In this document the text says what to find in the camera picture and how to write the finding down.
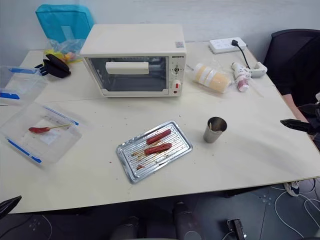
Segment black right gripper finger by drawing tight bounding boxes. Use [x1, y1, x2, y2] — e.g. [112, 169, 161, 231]
[279, 118, 312, 134]
[296, 103, 318, 117]

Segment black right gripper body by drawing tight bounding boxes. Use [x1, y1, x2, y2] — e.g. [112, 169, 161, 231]
[307, 102, 320, 152]

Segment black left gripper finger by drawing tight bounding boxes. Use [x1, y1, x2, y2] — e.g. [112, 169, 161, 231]
[0, 195, 23, 221]

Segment red sausage on skewer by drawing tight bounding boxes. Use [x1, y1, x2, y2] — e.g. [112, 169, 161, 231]
[28, 126, 51, 135]

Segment black office chair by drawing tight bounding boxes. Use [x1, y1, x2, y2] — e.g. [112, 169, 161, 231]
[263, 28, 320, 109]

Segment white and blue sneaker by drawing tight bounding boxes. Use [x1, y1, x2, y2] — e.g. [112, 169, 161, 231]
[283, 180, 301, 199]

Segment pink and white tube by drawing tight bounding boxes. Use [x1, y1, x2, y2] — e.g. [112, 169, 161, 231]
[234, 74, 250, 93]

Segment clear plastic box blue clips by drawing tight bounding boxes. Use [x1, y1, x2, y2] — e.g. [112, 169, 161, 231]
[0, 101, 84, 169]

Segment stainless steel cup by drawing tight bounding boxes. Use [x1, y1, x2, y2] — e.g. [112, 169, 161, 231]
[202, 116, 229, 144]

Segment white power strip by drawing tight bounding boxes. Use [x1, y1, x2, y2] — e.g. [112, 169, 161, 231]
[208, 36, 248, 55]

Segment clear plastic lid blue clips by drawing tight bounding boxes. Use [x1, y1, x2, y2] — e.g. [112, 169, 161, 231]
[0, 65, 49, 106]

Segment black box on floor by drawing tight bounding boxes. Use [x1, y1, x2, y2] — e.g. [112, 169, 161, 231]
[226, 218, 248, 240]

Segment dark rounded shape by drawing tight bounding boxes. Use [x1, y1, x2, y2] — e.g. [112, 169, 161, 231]
[115, 215, 141, 240]
[171, 200, 204, 240]

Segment red grilled sausage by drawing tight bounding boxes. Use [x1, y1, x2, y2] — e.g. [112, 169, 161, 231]
[145, 128, 172, 146]
[143, 142, 173, 156]

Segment ribbed metal baking tray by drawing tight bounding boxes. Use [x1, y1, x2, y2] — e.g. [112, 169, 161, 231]
[115, 120, 194, 185]

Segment black oven mitt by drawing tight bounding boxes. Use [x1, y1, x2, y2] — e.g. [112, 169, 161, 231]
[34, 53, 72, 79]

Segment clear bag with colourful items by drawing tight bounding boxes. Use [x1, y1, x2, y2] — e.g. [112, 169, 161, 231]
[44, 38, 86, 65]

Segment cream toaster oven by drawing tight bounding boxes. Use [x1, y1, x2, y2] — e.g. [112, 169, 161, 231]
[79, 23, 188, 98]

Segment blue fabric bag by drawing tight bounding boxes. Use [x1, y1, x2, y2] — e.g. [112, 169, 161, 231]
[35, 4, 95, 41]

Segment white floor cable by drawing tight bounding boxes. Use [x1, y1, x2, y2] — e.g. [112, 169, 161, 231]
[273, 177, 320, 233]

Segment black plug with cable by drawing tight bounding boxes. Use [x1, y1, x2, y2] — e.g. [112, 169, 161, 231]
[230, 39, 251, 70]

